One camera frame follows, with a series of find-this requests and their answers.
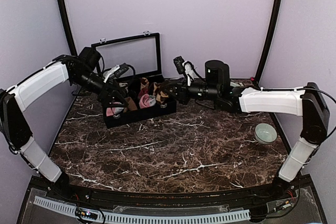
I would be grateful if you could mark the right black frame post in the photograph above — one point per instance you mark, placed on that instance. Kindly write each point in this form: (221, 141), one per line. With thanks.
(268, 40)

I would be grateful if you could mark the brown argyle sock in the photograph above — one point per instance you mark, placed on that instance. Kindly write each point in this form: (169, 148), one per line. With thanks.
(159, 95)

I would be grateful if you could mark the left black frame post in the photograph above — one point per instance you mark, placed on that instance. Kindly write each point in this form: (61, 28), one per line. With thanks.
(68, 27)

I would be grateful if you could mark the rolled purple orange sock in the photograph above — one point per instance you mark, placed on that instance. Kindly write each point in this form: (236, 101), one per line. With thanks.
(142, 92)

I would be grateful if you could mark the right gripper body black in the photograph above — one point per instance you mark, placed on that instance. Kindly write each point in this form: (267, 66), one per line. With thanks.
(210, 93)

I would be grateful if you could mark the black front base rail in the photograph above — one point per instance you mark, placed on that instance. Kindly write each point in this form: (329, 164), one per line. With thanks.
(99, 195)

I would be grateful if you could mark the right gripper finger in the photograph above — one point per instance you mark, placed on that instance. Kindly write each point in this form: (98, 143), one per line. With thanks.
(172, 92)
(168, 85)

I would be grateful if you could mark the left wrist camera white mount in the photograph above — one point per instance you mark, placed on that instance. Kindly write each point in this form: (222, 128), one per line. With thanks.
(116, 71)

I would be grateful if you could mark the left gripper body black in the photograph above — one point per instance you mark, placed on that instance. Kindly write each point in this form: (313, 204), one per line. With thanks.
(85, 80)

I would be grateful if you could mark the rolled tan sock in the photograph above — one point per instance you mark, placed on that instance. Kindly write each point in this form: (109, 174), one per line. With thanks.
(131, 104)

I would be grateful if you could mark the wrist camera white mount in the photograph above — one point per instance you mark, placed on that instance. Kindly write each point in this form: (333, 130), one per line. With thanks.
(185, 68)
(116, 71)

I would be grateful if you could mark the square floral ceramic plate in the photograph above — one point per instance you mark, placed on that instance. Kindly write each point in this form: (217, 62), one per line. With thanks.
(237, 84)

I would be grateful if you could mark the rolled pink white sock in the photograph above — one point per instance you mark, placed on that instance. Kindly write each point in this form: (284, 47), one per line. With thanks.
(110, 111)

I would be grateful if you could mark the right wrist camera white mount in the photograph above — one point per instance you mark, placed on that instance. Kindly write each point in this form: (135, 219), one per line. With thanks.
(185, 68)

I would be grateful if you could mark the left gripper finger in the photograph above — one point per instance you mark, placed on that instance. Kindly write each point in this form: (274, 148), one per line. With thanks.
(106, 100)
(121, 102)

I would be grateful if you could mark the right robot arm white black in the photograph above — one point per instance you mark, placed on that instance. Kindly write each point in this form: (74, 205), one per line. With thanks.
(306, 102)

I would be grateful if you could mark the black frame post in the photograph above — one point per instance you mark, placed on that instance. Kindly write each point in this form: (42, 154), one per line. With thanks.
(68, 27)
(268, 40)

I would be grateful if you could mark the rolled cream brown sock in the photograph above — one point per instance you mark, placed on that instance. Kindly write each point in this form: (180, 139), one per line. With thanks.
(144, 83)

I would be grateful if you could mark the pink mint patterned sock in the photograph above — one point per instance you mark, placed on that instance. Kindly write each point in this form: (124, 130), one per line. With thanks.
(147, 101)

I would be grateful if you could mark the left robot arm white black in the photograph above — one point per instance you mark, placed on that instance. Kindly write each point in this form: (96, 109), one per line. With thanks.
(18, 100)

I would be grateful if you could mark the black glass-lid storage box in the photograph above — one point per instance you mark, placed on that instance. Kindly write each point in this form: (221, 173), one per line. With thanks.
(142, 53)

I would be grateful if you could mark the white slotted cable duct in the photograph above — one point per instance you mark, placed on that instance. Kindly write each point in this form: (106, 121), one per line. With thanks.
(123, 214)

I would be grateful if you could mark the celadon bowl on table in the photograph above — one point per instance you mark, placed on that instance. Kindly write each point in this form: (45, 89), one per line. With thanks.
(265, 133)

